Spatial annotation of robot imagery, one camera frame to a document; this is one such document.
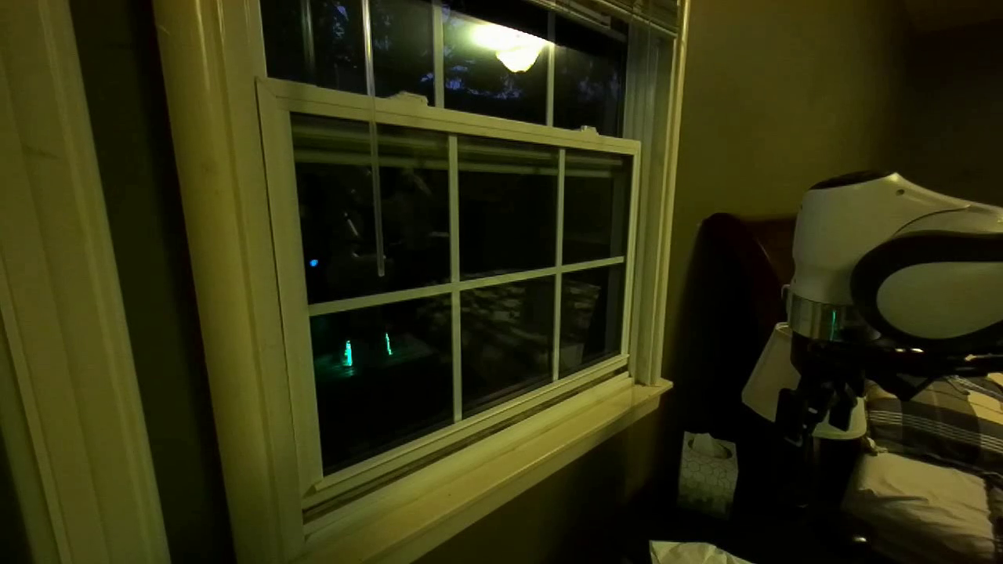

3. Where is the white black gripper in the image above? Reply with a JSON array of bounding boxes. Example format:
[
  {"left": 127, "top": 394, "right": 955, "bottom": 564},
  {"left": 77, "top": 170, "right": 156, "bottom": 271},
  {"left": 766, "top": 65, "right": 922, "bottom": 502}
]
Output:
[{"left": 778, "top": 336, "right": 867, "bottom": 449}]

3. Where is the white window sash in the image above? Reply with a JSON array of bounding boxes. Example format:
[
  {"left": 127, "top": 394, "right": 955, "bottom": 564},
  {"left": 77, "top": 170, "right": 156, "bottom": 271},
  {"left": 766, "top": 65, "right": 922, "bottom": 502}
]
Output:
[
  {"left": 256, "top": 77, "right": 640, "bottom": 492},
  {"left": 259, "top": 0, "right": 626, "bottom": 134}
]

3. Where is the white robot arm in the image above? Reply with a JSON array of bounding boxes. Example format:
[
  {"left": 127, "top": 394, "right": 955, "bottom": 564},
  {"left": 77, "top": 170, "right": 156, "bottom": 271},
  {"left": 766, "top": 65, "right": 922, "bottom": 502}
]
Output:
[{"left": 778, "top": 171, "right": 1003, "bottom": 445}]

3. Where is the plaid blanket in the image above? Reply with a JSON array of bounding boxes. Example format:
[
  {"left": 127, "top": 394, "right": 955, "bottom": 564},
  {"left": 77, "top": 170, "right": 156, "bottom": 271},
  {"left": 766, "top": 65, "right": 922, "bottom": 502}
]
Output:
[{"left": 864, "top": 371, "right": 1003, "bottom": 482}]

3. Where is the white crumpled bag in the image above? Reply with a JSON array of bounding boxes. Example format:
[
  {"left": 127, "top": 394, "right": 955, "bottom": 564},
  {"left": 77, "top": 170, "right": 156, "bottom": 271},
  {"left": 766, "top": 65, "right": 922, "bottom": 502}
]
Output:
[{"left": 680, "top": 433, "right": 740, "bottom": 517}]

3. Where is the white pillow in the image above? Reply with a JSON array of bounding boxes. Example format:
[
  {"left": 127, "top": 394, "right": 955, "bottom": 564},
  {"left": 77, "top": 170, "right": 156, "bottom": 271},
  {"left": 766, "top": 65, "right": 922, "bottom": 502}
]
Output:
[{"left": 842, "top": 455, "right": 1001, "bottom": 564}]

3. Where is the white paper on floor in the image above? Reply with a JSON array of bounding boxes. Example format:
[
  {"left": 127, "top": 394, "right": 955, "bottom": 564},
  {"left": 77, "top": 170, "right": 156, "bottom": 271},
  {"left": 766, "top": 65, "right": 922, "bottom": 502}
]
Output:
[{"left": 648, "top": 540, "right": 751, "bottom": 564}]

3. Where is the white window frame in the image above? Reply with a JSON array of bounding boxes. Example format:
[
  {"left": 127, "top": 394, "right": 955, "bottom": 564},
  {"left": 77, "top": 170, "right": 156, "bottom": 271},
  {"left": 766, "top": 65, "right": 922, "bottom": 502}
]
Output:
[{"left": 155, "top": 0, "right": 683, "bottom": 564}]

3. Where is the left window frame trim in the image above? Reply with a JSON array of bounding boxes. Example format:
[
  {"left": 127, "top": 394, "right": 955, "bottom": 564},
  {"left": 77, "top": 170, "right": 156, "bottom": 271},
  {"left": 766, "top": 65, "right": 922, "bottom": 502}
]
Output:
[{"left": 0, "top": 0, "right": 170, "bottom": 564}]

